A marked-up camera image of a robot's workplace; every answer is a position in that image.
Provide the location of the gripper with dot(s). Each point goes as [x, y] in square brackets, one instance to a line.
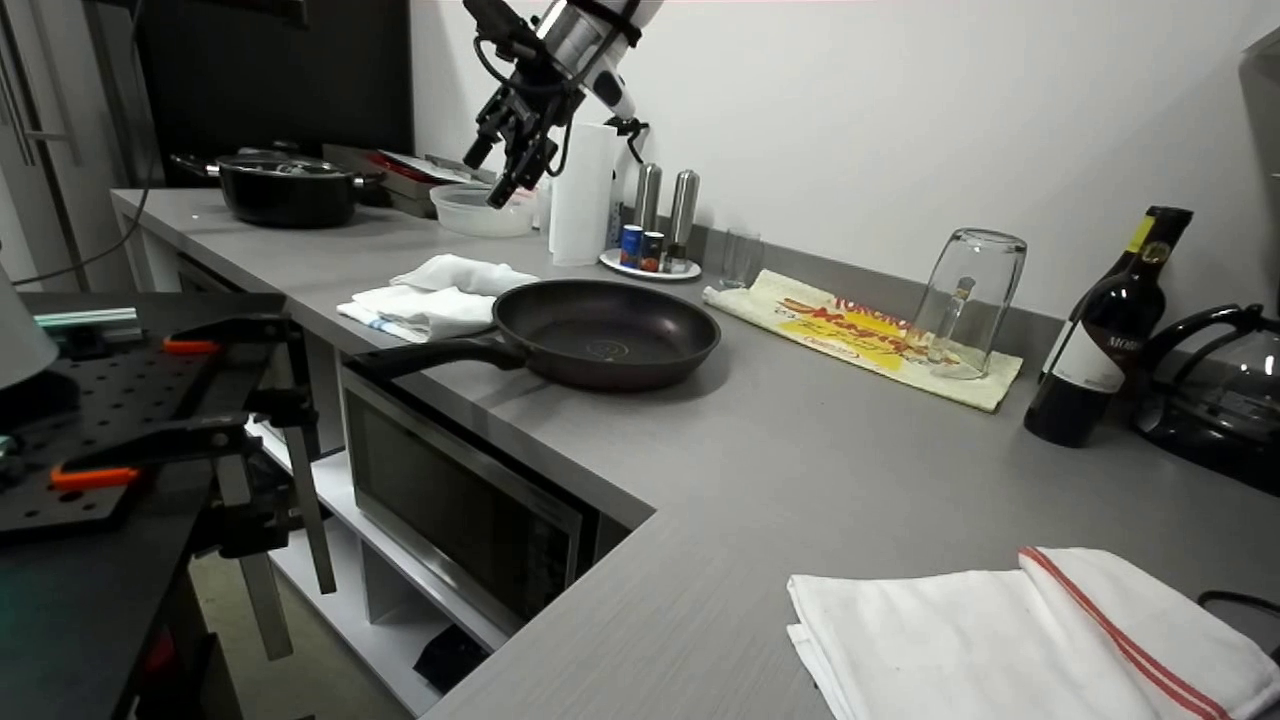
[535, 95]

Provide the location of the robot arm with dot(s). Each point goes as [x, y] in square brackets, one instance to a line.
[582, 38]

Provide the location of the white cloth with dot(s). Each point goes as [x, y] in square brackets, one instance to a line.
[440, 295]

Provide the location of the black frying pan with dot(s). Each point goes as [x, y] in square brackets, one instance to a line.
[610, 335]

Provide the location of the clear plastic bowl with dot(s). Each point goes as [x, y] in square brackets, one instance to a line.
[480, 212]

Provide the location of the paper towel roll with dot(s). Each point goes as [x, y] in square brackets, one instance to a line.
[580, 200]

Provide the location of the black paper towel holder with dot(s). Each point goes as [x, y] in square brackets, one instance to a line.
[628, 128]

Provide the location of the silver pepper mill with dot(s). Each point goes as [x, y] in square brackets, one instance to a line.
[647, 195]
[684, 210]

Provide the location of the small blue can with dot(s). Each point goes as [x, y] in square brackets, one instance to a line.
[631, 247]

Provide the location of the black pot with lid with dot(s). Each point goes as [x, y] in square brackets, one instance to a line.
[285, 190]

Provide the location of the small white plate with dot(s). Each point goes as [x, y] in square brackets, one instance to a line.
[690, 272]

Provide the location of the small clear drinking glass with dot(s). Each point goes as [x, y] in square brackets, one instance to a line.
[742, 258]

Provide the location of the microwave door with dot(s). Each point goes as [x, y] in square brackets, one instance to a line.
[440, 495]

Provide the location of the yellow printed towel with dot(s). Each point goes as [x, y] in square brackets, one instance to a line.
[800, 320]

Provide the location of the microwave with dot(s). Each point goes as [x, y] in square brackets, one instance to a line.
[450, 500]

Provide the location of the refrigerator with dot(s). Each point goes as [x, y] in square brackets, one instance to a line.
[60, 130]

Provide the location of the aluminium bar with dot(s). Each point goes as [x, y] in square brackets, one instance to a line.
[85, 318]

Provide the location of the white shelf unit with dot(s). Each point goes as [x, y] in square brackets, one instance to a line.
[350, 600]

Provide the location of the large clear glass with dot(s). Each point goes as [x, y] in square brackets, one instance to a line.
[970, 300]

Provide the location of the dark wine bottle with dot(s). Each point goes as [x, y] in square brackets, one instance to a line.
[1100, 340]

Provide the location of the white towel with red stripes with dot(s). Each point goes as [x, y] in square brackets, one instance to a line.
[980, 640]

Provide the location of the black coffee carafe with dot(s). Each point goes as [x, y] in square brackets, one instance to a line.
[1215, 410]

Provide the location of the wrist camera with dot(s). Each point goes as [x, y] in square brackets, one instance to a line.
[500, 25]

